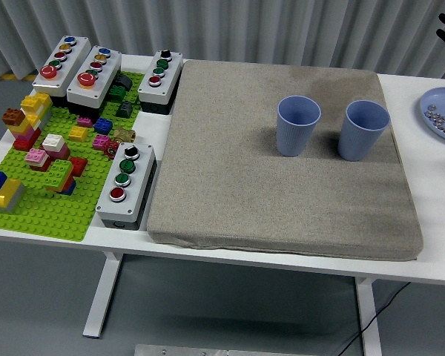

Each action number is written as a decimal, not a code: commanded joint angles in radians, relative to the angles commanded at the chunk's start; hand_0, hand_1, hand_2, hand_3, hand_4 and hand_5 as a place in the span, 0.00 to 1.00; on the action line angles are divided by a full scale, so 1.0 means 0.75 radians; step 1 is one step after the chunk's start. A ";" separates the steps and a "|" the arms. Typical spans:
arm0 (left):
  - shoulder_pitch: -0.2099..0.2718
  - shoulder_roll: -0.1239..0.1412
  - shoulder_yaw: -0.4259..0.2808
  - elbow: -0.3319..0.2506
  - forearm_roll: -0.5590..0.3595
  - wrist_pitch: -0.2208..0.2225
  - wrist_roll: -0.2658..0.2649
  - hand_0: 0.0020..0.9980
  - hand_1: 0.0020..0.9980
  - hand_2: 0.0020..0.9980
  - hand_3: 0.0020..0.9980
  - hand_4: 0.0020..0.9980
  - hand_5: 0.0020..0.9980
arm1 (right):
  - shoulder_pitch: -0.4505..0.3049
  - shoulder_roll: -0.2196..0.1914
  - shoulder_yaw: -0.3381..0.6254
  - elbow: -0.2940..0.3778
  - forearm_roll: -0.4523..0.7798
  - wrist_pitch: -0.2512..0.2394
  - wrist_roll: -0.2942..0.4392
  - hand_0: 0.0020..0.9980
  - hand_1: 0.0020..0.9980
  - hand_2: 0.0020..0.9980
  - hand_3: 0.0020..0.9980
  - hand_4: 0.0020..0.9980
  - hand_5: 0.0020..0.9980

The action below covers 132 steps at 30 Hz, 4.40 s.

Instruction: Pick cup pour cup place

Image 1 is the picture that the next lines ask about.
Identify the four-button control box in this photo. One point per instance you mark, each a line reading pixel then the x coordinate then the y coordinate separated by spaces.
pixel 137 185
pixel 168 78

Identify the blue plate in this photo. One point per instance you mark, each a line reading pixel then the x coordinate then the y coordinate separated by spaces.
pixel 439 98

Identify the grey-brown cushion mat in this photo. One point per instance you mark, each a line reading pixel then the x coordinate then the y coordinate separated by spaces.
pixel 244 167

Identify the yellow black floor tape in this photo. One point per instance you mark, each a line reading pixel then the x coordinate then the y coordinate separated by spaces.
pixel 7 76

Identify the dark grey sloped brick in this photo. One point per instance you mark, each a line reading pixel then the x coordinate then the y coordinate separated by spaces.
pixel 124 81

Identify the white pleated curtain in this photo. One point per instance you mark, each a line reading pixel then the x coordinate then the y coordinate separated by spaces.
pixel 226 26

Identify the small pink brick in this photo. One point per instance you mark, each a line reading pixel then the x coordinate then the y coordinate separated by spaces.
pixel 84 121

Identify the yellow white brick stack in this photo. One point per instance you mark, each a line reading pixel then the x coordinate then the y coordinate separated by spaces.
pixel 35 102

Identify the brass valve fitting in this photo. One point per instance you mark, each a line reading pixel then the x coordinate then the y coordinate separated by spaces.
pixel 123 134

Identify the five-button control box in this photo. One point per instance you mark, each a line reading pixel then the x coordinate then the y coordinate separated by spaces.
pixel 72 63
pixel 105 78

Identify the brown yellow red brick tower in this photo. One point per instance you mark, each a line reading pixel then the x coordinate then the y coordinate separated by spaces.
pixel 13 116

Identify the green orange blue brick stack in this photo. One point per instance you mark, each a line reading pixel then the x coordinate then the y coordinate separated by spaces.
pixel 57 172

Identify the magenta brick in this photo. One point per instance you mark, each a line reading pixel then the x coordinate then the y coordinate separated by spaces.
pixel 100 142

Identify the green brick baseplate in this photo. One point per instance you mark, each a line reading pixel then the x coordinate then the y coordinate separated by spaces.
pixel 41 219

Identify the yellow grey brick stack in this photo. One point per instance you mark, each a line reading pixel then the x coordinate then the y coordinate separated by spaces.
pixel 7 191

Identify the dark green brick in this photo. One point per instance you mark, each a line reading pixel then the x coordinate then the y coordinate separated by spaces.
pixel 116 92

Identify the white table leg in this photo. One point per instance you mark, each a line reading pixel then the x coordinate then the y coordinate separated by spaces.
pixel 369 319
pixel 104 293

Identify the white pink brick stack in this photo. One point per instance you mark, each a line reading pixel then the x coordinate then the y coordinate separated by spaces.
pixel 53 141

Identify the blue ribbed plastic cup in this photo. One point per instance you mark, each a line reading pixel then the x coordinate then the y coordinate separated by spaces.
pixel 359 141
pixel 293 137

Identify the pink red brick stack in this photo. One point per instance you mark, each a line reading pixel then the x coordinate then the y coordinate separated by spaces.
pixel 36 156

